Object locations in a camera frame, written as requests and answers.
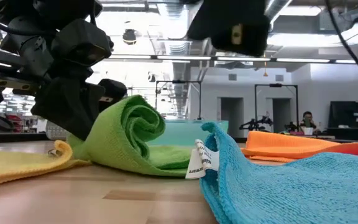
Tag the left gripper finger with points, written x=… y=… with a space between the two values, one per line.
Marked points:
x=70 y=109

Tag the green microfiber towel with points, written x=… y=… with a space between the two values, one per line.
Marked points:
x=120 y=140

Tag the yellow microfiber towel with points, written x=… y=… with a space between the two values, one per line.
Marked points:
x=17 y=165

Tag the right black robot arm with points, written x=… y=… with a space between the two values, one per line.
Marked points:
x=216 y=9

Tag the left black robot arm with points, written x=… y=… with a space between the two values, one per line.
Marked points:
x=79 y=40

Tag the orange microfiber towel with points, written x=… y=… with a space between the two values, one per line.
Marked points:
x=291 y=144

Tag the teal translucent plastic basket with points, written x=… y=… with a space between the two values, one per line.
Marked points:
x=182 y=132

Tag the blue microfiber towel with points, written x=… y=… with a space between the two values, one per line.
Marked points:
x=291 y=193

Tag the green plant in patterned pot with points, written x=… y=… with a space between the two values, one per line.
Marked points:
x=53 y=132

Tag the black ceiling device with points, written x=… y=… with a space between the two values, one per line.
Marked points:
x=130 y=36

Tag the person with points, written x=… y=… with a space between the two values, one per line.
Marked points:
x=308 y=119

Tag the large black display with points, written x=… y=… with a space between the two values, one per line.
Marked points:
x=353 y=113

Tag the dark office desk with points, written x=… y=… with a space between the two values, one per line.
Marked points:
x=353 y=133

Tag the silver ventilation duct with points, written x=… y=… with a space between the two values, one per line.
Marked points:
x=278 y=7
x=176 y=46

